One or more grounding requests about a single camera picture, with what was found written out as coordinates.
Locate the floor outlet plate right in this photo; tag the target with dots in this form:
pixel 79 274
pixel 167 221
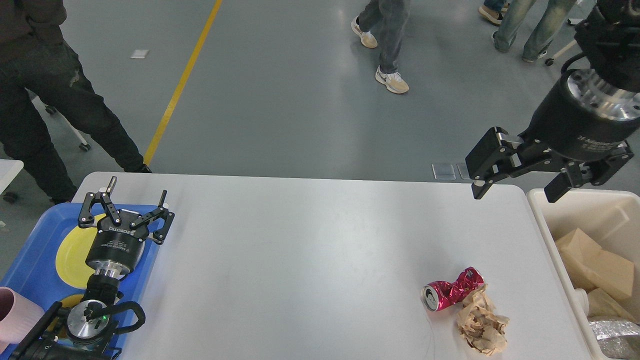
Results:
pixel 463 171

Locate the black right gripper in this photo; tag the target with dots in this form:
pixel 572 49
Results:
pixel 583 118

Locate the yellow plate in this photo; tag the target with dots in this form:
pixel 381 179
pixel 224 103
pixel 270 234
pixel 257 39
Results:
pixel 71 256

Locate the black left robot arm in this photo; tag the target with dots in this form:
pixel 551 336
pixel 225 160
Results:
pixel 98 325

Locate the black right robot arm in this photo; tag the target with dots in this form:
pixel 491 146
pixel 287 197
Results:
pixel 609 39

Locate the foil tray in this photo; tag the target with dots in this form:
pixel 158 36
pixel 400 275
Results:
pixel 617 338

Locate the pink ribbed mug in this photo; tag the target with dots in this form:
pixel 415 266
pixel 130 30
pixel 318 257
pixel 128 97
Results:
pixel 18 315

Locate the white side table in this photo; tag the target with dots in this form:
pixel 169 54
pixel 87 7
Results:
pixel 9 169

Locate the white paper cup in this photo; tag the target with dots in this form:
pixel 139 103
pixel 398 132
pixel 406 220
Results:
pixel 581 298

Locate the floor outlet plate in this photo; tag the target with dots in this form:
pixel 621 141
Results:
pixel 443 171
pixel 463 171

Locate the brown paper bag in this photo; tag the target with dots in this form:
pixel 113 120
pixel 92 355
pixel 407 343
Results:
pixel 606 278

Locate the brown paper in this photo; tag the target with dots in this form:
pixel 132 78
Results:
pixel 480 326

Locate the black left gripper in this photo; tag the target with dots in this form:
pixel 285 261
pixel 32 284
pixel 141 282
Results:
pixel 119 235

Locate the floor outlet plate left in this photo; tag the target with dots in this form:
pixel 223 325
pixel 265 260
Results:
pixel 443 171

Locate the person in grey jeans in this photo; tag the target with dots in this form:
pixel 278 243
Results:
pixel 382 24

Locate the crushed red can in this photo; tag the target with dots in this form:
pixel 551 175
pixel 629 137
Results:
pixel 439 295

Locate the beige plastic bin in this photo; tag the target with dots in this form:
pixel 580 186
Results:
pixel 611 218

